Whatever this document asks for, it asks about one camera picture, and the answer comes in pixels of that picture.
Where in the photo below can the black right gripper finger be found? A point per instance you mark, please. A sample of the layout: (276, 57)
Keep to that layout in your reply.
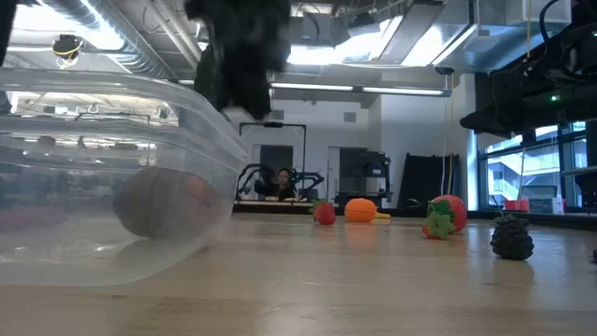
(480, 122)

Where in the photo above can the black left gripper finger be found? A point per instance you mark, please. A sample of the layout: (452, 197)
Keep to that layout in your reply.
(262, 93)
(235, 91)

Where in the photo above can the large red toy strawberry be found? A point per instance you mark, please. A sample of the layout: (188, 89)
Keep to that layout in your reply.
(456, 212)

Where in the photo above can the black toy blackberry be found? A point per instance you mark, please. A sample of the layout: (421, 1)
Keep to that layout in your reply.
(511, 239)

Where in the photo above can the small red toy strawberry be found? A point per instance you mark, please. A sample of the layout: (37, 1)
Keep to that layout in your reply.
(325, 214)

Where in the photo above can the orange toy fruit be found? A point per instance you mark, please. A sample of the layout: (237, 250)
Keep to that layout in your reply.
(360, 211)

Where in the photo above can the black background robot arm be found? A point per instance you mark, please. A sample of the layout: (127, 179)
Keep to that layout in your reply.
(259, 179)

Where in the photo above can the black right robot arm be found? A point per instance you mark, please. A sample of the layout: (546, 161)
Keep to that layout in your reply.
(578, 51)

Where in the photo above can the dark background robot arm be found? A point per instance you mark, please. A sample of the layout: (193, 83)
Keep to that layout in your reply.
(310, 177)

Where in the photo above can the clear plastic tupperware container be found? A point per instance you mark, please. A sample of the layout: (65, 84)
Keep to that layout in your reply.
(70, 261)

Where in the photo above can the green cactus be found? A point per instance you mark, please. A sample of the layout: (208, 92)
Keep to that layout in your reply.
(204, 81)

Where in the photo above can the long ceiling light fixture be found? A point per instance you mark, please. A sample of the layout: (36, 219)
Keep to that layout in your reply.
(317, 87)

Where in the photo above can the black leaning panel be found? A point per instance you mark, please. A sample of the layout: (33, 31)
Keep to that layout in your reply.
(429, 179)

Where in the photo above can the person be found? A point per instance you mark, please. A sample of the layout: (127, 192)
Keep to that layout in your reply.
(284, 179)

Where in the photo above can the red box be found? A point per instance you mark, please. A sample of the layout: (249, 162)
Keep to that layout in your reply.
(517, 205)

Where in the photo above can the white box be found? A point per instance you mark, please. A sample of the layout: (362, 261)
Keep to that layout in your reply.
(552, 205)

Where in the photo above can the background work table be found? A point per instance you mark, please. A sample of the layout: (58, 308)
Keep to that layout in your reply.
(261, 204)

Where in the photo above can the black background machine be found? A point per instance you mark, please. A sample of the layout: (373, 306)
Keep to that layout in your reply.
(366, 177)

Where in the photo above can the grey wall vent grille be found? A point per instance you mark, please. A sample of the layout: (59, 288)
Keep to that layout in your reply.
(350, 116)
(277, 115)

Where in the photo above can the black background gantry frame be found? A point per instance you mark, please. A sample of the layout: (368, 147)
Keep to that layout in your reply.
(273, 124)

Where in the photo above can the black ceiling dome camera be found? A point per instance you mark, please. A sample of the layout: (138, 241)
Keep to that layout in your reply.
(444, 70)

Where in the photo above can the black vertical post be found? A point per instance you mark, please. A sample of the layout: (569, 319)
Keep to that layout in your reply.
(592, 163)

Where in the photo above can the black aluminium table frame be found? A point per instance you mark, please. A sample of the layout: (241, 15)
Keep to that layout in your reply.
(564, 220)

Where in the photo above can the black overhead camera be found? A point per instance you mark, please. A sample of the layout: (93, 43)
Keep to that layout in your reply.
(67, 46)

